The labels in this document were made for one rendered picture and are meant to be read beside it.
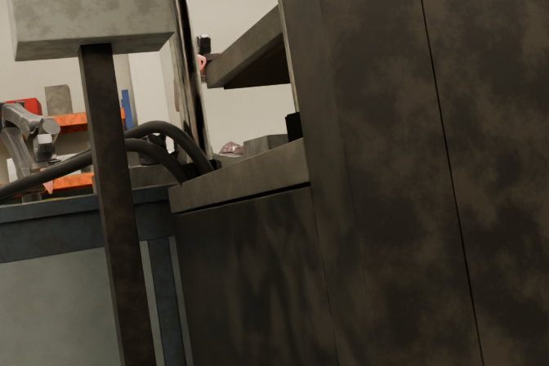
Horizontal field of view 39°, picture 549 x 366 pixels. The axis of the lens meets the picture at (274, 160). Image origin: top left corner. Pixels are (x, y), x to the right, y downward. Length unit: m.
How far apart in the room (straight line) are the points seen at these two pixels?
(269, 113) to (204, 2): 1.31
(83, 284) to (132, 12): 0.68
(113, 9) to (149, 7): 0.07
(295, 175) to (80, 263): 0.93
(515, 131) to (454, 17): 0.17
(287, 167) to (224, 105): 6.89
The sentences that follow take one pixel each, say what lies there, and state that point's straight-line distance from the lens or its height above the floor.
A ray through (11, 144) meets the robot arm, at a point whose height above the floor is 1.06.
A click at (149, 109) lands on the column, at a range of 7.61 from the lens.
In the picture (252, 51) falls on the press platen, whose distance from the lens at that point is 1.49.
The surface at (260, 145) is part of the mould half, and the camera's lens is 2.24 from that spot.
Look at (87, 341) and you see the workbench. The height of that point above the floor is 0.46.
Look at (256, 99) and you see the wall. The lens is 8.05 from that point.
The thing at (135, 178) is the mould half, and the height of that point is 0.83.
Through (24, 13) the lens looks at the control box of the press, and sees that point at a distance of 1.54.
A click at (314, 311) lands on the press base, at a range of 1.10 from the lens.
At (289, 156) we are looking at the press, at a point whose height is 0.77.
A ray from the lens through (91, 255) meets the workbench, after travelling 1.91.
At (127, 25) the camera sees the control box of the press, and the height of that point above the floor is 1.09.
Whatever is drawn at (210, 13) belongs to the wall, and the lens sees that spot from 8.18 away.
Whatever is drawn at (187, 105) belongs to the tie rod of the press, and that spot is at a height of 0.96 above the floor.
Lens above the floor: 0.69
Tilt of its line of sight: 4 degrees up
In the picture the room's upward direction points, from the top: 9 degrees counter-clockwise
